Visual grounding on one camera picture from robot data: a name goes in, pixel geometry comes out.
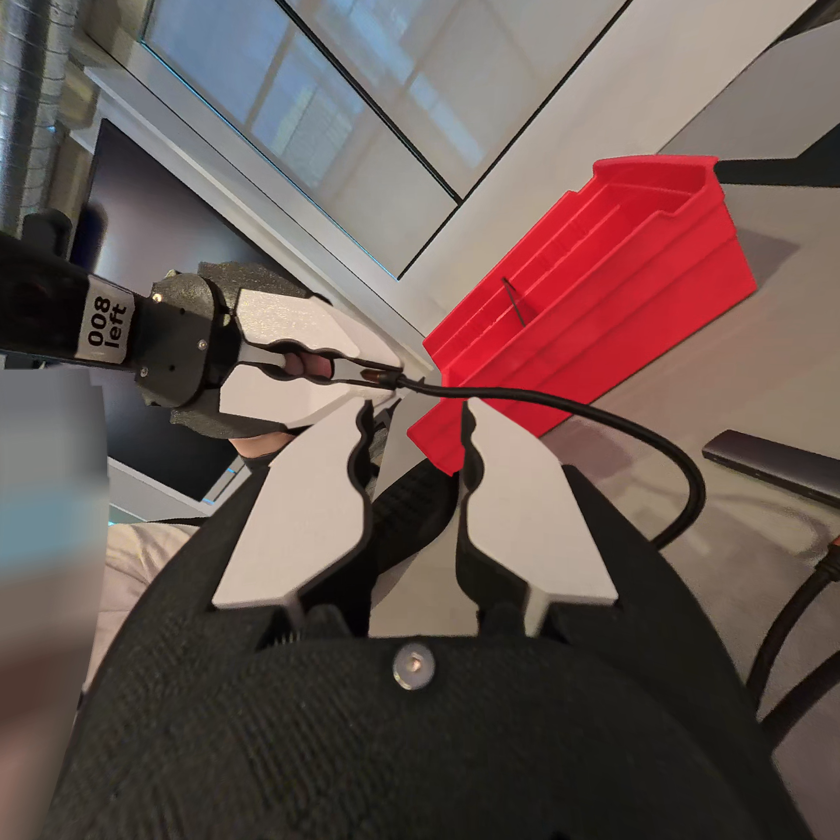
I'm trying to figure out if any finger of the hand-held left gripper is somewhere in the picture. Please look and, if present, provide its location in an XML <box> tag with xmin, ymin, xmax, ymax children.
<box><xmin>218</xmin><ymin>362</ymin><xmax>401</xmax><ymax>432</ymax></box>
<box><xmin>231</xmin><ymin>289</ymin><xmax>404</xmax><ymax>374</ymax></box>

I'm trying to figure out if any grey usb hub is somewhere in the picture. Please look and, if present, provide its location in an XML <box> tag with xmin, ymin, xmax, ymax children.
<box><xmin>701</xmin><ymin>428</ymin><xmax>840</xmax><ymax>511</ymax></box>

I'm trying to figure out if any silver ventilation duct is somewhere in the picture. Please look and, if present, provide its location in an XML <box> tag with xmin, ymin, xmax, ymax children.
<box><xmin>0</xmin><ymin>0</ymin><xmax>89</xmax><ymax>227</ymax></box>

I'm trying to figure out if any red plastic bin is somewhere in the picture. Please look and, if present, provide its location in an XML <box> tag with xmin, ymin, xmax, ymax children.
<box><xmin>407</xmin><ymin>154</ymin><xmax>757</xmax><ymax>478</ymax></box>

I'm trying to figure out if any black usb-c cable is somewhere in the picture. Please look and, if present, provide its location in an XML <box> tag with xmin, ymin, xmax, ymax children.
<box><xmin>357</xmin><ymin>367</ymin><xmax>707</xmax><ymax>551</ymax></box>

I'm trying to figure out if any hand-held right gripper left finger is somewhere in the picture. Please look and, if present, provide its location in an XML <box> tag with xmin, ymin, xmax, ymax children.
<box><xmin>210</xmin><ymin>399</ymin><xmax>376</xmax><ymax>609</ymax></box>

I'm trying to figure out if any person's pale shirt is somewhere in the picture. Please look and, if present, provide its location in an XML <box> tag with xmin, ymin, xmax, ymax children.
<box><xmin>85</xmin><ymin>518</ymin><xmax>211</xmax><ymax>690</ymax></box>

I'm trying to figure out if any window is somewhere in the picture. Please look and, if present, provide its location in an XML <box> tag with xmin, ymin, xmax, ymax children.
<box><xmin>141</xmin><ymin>0</ymin><xmax>631</xmax><ymax>280</ymax></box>

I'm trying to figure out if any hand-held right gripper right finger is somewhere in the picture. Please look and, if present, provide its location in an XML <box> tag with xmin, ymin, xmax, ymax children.
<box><xmin>455</xmin><ymin>398</ymin><xmax>620</xmax><ymax>607</ymax></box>

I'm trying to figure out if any dark wall screen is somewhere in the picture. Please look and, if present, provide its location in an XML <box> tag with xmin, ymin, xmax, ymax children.
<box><xmin>79</xmin><ymin>118</ymin><xmax>263</xmax><ymax>506</ymax></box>

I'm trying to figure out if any person's left hand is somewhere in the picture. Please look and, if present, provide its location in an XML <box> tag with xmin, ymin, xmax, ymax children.
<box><xmin>228</xmin><ymin>351</ymin><xmax>333</xmax><ymax>462</ymax></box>

